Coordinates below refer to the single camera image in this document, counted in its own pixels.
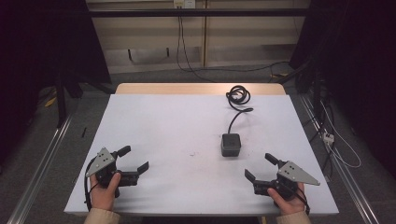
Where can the black horizontal bar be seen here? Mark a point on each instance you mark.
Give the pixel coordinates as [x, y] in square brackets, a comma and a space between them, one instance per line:
[199, 12]

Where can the small black floor object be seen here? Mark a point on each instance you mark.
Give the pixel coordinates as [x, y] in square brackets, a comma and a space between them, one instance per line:
[83, 132]

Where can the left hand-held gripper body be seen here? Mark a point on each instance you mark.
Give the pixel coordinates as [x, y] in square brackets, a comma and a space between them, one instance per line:
[101, 161]

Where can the person's left hand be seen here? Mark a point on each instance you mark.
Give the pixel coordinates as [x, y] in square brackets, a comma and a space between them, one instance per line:
[102, 196]

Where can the person's right hand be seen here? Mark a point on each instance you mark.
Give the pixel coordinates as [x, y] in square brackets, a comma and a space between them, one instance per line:
[291, 205]

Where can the black power adapter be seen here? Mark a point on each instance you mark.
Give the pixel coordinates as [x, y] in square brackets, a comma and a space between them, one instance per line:
[231, 145]

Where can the aluminium floor rail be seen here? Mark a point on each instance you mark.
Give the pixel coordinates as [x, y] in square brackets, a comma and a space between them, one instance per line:
[40, 168]
[351, 183]

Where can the black curtain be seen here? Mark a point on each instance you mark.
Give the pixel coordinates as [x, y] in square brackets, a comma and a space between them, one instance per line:
[46, 40]
[358, 46]

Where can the white wall socket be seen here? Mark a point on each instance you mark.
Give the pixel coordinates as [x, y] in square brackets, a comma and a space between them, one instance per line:
[184, 3]

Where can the black metal stand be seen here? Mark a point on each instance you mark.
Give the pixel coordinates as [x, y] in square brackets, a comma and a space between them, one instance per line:
[61, 99]

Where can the white table cover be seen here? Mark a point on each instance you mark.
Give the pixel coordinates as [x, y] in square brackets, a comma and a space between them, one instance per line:
[174, 140]

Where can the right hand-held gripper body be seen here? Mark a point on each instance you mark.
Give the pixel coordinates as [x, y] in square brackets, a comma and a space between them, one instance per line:
[292, 174]

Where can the yellow floor tape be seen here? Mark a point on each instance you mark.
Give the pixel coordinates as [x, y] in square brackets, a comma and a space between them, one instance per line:
[50, 102]

